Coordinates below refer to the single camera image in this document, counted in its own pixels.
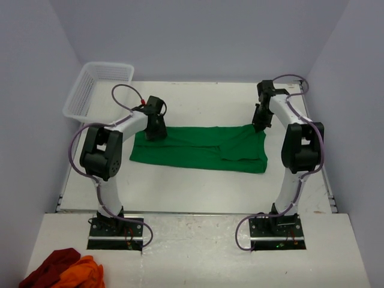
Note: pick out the dark red t shirt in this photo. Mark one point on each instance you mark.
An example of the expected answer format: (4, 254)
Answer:
(48, 273)

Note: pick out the orange t shirt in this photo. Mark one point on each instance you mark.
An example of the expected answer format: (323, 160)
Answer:
(86, 272)

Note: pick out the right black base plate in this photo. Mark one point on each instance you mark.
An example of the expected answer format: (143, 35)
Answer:
(261, 237)

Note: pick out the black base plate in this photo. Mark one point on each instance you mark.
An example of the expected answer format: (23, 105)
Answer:
(261, 237)
(112, 234)

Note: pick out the green t shirt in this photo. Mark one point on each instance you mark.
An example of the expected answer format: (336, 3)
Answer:
(235, 149)

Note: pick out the white plastic basket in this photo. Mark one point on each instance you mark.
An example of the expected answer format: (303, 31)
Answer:
(90, 98)

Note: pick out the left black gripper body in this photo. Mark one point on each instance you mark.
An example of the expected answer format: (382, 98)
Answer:
(158, 131)

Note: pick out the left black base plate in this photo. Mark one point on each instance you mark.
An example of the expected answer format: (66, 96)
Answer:
(112, 234)

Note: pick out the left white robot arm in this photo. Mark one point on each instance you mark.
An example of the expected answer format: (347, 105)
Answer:
(101, 155)

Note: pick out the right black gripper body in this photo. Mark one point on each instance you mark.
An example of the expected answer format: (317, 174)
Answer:
(263, 117)

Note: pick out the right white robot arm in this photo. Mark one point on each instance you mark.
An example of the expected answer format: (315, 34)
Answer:
(301, 156)

